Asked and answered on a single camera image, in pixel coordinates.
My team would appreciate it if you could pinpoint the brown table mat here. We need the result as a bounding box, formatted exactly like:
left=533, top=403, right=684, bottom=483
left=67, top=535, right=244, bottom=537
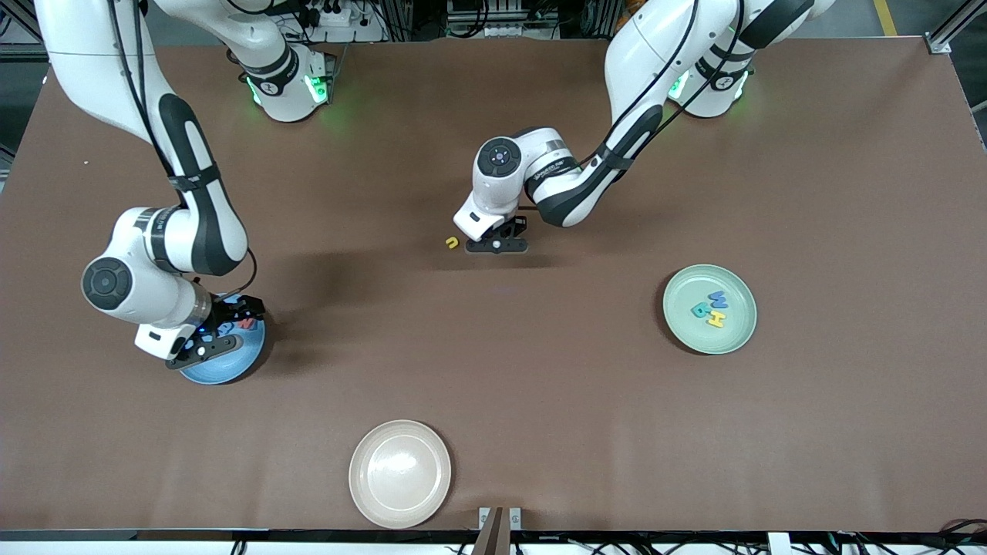
left=0, top=39, right=987, bottom=533

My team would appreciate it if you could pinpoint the white power strip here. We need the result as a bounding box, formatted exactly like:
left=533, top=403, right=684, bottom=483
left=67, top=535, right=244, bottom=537
left=293, top=0, right=386, bottom=41

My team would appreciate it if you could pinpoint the beige plate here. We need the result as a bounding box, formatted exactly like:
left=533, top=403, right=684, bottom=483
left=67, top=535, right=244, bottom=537
left=349, top=419, right=453, bottom=530

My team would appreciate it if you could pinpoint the blue plate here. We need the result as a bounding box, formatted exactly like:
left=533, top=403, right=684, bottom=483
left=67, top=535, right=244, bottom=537
left=179, top=293, right=267, bottom=385

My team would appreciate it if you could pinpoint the mint green plate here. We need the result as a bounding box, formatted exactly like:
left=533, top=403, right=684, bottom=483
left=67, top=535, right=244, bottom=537
left=663, top=264, right=758, bottom=355

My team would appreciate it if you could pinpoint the silver camera mount bracket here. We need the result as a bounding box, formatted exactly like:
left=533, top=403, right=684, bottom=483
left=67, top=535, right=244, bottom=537
left=478, top=506, right=522, bottom=555

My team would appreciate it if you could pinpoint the aluminium frame post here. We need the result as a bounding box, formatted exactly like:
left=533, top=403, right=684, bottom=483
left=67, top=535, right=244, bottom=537
left=0, top=0, right=47, bottom=62
left=925, top=0, right=987, bottom=55

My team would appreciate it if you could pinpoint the white table edge rail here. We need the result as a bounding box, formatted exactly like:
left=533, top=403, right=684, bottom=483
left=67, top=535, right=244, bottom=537
left=0, top=529, right=987, bottom=555

